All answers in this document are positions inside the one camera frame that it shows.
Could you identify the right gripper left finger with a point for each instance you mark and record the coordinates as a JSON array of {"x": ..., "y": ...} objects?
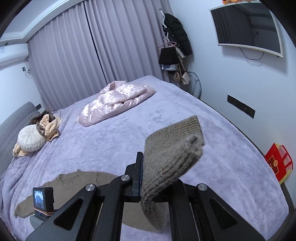
[{"x": 95, "y": 212}]

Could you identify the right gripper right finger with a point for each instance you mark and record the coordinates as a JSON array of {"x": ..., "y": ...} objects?
[{"x": 198, "y": 213}]

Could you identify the beige and brown clothes pile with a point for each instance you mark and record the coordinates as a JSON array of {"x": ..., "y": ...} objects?
[{"x": 47, "y": 125}]

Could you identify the lavender plush bed blanket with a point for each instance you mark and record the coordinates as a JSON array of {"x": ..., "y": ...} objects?
[{"x": 230, "y": 165}]

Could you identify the red gift bag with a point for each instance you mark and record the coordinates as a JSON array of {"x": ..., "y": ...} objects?
[{"x": 279, "y": 161}]

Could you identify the white round pleated cushion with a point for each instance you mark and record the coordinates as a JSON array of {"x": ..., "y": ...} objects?
[{"x": 29, "y": 139}]

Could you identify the pink satin puffer jacket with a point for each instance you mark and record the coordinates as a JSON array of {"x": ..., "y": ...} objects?
[{"x": 117, "y": 97}]

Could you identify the grey quilted headboard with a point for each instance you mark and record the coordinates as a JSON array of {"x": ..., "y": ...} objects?
[{"x": 10, "y": 129}]

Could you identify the brown patterned handbag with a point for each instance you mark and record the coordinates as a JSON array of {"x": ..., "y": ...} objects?
[{"x": 178, "y": 77}]

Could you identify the grey pleated curtains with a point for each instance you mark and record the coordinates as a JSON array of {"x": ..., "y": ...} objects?
[{"x": 93, "y": 43}]

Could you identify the white air conditioner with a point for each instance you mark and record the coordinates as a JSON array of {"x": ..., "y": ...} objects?
[{"x": 13, "y": 53}]

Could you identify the black coat on rack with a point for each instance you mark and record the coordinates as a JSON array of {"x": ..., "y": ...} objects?
[{"x": 176, "y": 33}]

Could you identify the black action camera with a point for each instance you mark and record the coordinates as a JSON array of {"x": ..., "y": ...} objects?
[{"x": 43, "y": 200}]

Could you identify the black wall socket panel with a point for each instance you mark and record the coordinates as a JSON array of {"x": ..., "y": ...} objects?
[{"x": 241, "y": 106}]

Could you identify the wall mounted television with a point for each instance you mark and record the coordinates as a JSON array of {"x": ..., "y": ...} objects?
[{"x": 247, "y": 24}]

